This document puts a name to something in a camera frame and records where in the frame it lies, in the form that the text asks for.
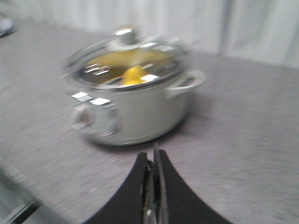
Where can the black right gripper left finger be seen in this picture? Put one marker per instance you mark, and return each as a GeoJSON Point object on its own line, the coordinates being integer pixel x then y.
{"type": "Point", "coordinates": [126, 205]}

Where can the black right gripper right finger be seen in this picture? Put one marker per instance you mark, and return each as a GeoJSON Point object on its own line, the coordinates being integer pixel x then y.
{"type": "Point", "coordinates": [177, 202]}

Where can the yellow corn cob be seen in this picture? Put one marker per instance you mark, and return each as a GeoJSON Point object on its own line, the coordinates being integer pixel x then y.
{"type": "Point", "coordinates": [133, 75]}

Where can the pale green electric cooking pot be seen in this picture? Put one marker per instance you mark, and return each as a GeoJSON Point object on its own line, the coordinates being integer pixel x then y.
{"type": "Point", "coordinates": [135, 116]}

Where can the white pleated curtain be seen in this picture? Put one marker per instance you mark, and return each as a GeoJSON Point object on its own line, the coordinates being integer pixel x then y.
{"type": "Point", "coordinates": [259, 30]}

